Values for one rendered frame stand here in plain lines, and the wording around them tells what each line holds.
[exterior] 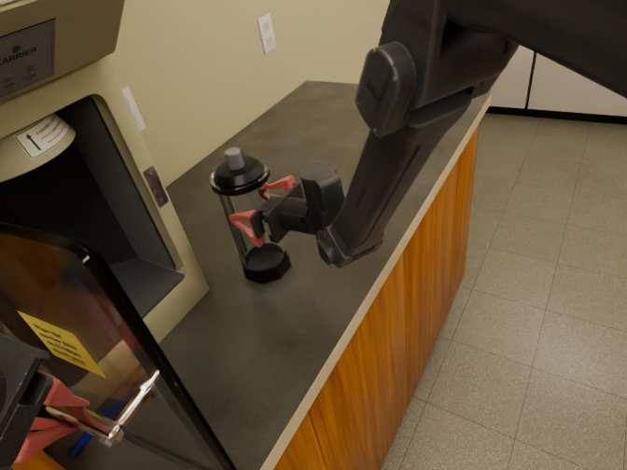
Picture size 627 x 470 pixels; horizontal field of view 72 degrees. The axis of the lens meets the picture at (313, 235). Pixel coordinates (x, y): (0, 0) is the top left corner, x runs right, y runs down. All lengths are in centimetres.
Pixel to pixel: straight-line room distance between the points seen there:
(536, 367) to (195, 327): 139
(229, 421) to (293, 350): 15
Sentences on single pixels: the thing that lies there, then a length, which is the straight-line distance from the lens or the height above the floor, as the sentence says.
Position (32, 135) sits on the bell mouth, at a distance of 67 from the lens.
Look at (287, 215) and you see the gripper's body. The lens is 73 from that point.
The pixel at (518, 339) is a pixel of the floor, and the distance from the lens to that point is 197.
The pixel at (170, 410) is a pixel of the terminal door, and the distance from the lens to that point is 47.
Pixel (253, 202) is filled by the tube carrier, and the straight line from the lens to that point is 76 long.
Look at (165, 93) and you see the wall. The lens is 132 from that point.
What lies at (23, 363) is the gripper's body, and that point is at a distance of 41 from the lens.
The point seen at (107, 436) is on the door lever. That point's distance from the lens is 45.
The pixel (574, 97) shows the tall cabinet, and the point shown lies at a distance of 344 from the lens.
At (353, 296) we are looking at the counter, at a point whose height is 94.
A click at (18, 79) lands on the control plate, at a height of 143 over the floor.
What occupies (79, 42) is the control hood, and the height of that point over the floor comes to 144.
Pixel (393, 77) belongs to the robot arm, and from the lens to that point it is 30.
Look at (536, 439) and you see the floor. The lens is 176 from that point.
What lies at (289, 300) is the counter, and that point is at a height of 94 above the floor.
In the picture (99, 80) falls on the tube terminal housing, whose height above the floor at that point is 138.
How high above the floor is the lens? 155
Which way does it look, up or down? 39 degrees down
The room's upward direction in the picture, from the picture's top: 11 degrees counter-clockwise
